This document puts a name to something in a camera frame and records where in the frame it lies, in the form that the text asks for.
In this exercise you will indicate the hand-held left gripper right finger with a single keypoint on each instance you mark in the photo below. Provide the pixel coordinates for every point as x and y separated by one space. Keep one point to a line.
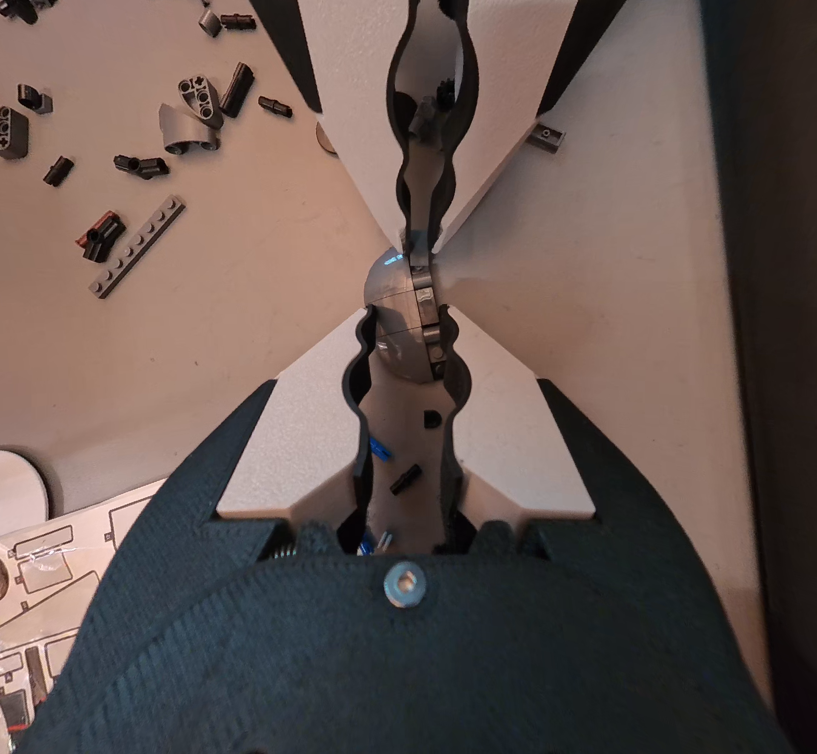
520 448

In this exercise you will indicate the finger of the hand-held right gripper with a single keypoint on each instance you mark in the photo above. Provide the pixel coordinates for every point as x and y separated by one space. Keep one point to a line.
351 52
523 52

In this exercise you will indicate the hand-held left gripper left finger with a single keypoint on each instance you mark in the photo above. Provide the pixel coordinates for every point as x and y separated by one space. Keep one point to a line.
293 448

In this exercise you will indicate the dark grey domed lego assembly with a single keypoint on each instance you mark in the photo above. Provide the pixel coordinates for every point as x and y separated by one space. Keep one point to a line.
396 295

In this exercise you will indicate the black lego pin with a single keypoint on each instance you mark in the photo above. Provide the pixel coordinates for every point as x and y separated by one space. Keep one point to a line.
405 479
239 20
276 106

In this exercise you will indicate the blue lego pin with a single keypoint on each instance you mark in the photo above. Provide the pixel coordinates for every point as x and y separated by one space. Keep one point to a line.
367 545
380 449

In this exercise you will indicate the dark grey lego plate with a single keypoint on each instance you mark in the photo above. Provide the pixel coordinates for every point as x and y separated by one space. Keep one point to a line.
547 138

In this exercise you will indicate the round grey lego disc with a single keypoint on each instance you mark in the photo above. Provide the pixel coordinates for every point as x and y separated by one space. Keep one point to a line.
325 138

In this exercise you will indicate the black lego tube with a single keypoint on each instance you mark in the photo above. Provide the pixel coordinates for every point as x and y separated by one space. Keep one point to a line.
236 89

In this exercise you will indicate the small black lego piece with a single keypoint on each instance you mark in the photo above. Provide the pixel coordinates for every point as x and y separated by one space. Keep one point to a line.
432 419

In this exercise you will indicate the small dark grey lego block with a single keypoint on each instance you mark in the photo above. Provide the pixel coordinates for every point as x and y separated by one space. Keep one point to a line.
424 121

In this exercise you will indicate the grey triangular lego liftarm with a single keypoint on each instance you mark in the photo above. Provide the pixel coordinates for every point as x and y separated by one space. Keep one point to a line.
201 100

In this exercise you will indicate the small white lego piece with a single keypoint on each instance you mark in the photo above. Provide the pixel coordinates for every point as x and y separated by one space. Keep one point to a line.
385 540

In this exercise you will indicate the light grey curved lego panel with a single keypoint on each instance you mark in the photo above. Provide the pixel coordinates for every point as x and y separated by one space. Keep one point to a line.
179 132

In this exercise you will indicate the black angled lego connector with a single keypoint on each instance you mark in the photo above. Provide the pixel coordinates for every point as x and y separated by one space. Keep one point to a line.
141 165

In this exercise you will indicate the black lego cross connector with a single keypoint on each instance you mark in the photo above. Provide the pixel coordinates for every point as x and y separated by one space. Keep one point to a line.
19 2

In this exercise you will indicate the long grey studded lego plate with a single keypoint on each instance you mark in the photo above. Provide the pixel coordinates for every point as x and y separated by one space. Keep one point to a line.
137 247

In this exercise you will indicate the short black lego connector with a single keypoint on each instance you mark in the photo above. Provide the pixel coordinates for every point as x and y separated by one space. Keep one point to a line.
59 170

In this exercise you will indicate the dark grey lego beam block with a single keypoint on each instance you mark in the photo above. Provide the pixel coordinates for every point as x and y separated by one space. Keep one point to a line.
11 132

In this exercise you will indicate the black and red lego connector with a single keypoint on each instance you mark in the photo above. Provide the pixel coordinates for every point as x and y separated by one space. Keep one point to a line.
102 236

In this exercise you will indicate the sticker sheet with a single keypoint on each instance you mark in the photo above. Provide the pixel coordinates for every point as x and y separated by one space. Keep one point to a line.
44 575

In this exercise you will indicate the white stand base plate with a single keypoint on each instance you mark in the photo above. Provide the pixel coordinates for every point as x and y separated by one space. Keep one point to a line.
19 492

